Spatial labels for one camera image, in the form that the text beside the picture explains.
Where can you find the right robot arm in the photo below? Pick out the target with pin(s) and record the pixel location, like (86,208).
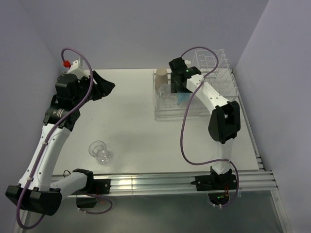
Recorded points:
(225,118)

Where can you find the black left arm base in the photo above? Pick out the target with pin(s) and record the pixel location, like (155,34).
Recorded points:
(94,190)

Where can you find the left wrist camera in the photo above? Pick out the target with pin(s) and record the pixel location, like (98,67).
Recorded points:
(76,68)

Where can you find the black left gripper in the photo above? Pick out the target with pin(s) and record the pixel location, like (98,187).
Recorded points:
(103,87)

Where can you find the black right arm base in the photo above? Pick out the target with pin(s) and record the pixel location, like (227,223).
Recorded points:
(226,187)

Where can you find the beige plastic tumbler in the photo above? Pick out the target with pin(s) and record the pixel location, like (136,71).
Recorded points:
(161,77)

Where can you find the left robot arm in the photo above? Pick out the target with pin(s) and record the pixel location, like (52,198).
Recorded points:
(35,192)

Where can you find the clear glass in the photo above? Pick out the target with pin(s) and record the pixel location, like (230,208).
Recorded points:
(99,151)
(164,91)

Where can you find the aluminium mounting rail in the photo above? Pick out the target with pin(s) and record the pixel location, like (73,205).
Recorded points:
(180,183)

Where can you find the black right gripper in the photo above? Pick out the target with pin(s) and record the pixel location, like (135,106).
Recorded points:
(175,88)

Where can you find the light blue mug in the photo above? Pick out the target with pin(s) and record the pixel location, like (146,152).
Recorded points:
(183,98)

